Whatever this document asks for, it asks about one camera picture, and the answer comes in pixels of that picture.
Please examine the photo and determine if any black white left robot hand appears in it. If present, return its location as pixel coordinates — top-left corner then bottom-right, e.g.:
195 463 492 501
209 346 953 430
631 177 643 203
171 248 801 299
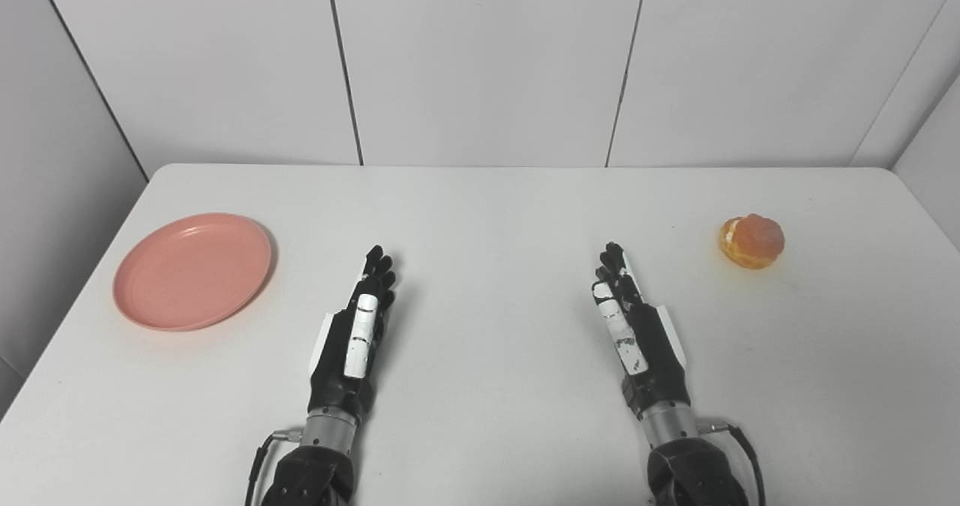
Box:
308 245 398 424

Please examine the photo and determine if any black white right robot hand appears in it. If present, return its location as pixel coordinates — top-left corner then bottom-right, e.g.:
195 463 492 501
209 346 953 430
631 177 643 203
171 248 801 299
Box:
592 241 692 421

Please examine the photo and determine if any orange cream puff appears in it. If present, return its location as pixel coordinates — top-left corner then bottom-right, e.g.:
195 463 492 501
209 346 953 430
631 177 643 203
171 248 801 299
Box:
718 214 786 271

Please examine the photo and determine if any pink round plate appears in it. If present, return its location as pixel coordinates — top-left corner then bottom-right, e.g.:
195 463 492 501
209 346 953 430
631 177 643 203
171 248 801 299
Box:
112 213 274 333

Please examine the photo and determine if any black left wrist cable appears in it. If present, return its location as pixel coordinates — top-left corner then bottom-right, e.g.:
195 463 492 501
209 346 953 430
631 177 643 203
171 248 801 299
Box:
244 428 305 506

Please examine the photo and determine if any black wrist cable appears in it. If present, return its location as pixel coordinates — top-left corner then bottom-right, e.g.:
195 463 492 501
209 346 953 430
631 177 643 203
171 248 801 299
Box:
244 428 305 506
696 419 767 506

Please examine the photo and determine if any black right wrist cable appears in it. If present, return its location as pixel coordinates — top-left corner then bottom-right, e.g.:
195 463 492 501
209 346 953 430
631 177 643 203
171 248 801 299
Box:
696 419 767 506

